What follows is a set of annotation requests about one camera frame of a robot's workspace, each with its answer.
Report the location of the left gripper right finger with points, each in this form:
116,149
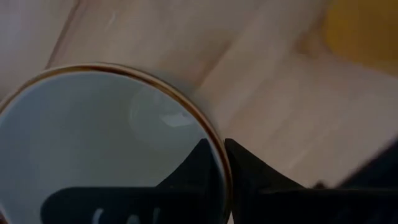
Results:
280,205

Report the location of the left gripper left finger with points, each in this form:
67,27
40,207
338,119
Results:
140,205

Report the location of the yellow-orange faceted mug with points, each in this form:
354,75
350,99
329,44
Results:
367,31

